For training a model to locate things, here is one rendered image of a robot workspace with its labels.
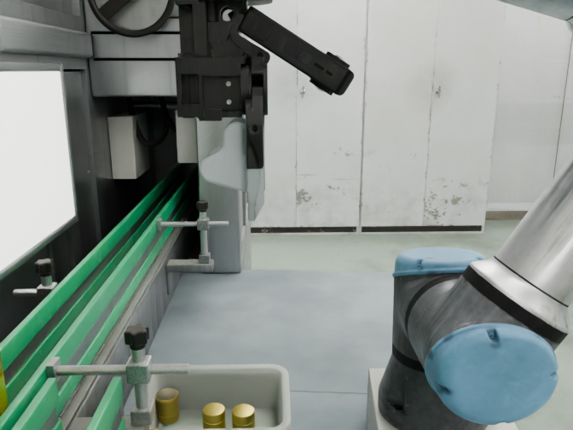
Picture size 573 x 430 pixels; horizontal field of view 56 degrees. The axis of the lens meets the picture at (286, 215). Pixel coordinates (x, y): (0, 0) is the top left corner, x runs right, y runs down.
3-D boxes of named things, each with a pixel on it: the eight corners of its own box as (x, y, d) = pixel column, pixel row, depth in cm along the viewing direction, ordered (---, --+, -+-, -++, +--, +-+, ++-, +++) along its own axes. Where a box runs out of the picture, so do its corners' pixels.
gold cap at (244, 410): (256, 427, 83) (255, 403, 82) (254, 443, 80) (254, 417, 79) (233, 427, 83) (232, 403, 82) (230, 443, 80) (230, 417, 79)
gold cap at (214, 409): (227, 426, 84) (226, 401, 83) (225, 441, 80) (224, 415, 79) (204, 427, 84) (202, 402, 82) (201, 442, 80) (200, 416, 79)
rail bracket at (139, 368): (60, 413, 68) (49, 323, 65) (193, 410, 69) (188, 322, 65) (51, 428, 65) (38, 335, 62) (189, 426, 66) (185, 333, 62)
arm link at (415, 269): (465, 322, 79) (470, 233, 75) (502, 370, 66) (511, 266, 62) (383, 324, 78) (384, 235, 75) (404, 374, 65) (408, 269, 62)
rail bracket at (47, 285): (26, 330, 92) (14, 257, 88) (66, 330, 92) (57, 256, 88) (14, 342, 88) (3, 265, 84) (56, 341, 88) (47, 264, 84)
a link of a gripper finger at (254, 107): (245, 170, 52) (245, 79, 51) (263, 170, 52) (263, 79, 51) (243, 167, 47) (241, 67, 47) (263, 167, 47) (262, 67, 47)
